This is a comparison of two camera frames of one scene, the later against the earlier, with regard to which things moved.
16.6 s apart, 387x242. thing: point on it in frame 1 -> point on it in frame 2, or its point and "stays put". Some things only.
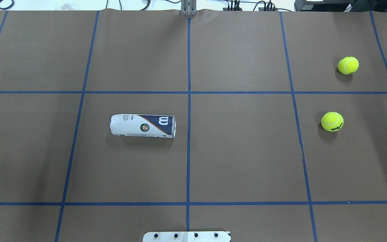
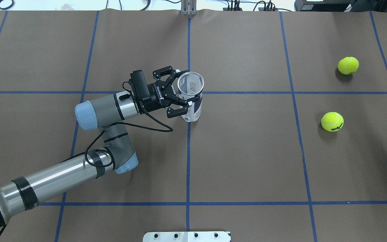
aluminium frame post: x=188 y=7 stays put
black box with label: x=326 y=5 stays put
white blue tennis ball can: x=143 y=125 -> x=190 y=85
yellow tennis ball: x=332 y=121 stays put
